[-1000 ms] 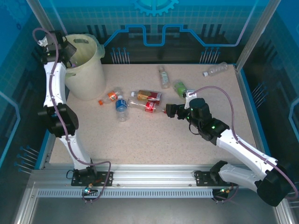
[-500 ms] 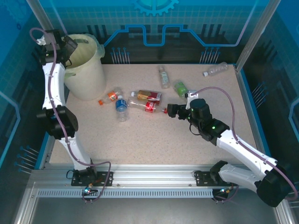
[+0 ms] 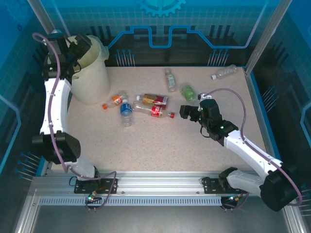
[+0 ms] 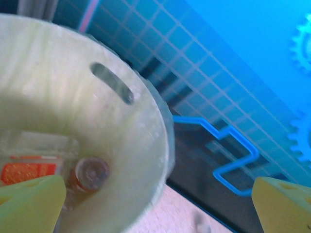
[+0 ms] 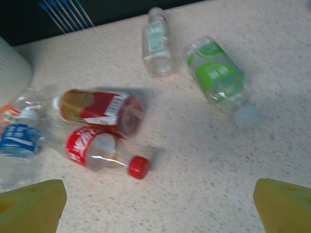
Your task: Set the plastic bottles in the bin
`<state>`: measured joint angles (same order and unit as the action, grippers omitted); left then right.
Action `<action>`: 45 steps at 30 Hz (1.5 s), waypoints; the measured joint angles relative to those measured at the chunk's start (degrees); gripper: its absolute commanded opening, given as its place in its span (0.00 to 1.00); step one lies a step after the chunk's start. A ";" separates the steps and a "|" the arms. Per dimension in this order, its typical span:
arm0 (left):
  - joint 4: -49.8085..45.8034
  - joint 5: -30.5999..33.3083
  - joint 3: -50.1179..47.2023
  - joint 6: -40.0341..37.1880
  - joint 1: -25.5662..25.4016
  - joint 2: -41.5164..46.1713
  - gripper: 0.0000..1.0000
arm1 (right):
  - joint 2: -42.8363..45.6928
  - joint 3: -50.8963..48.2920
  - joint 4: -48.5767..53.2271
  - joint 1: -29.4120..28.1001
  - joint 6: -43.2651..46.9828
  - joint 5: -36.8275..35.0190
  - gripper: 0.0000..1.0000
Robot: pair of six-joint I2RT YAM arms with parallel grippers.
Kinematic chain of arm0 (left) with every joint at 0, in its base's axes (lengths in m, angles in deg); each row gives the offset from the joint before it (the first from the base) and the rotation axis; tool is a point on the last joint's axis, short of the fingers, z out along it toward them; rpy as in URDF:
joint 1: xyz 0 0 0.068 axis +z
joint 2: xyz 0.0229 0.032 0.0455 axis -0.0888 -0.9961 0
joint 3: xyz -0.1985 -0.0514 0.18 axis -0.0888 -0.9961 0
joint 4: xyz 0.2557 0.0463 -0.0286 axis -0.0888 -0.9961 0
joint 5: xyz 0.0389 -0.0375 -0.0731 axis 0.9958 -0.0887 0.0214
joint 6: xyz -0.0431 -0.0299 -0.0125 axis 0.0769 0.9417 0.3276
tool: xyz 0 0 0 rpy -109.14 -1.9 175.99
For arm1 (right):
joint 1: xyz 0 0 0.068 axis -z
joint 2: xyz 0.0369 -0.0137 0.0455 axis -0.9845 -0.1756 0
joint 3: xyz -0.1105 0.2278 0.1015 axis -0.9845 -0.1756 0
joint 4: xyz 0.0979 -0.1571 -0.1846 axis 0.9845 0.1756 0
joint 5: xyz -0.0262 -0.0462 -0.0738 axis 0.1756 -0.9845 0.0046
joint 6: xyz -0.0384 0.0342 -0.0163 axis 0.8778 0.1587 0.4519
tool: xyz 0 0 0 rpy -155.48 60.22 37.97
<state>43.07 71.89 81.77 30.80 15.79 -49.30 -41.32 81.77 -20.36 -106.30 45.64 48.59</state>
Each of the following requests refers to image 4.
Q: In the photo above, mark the brown foil snack packet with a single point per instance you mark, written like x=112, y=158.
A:
x=90, y=173

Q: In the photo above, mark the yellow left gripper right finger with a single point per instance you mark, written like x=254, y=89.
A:
x=284, y=208

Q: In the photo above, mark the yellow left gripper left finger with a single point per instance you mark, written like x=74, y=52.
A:
x=29, y=206

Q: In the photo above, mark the orange labelled packet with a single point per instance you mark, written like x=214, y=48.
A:
x=29, y=167

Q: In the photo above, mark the white plastic bin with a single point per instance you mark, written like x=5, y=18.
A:
x=73, y=109

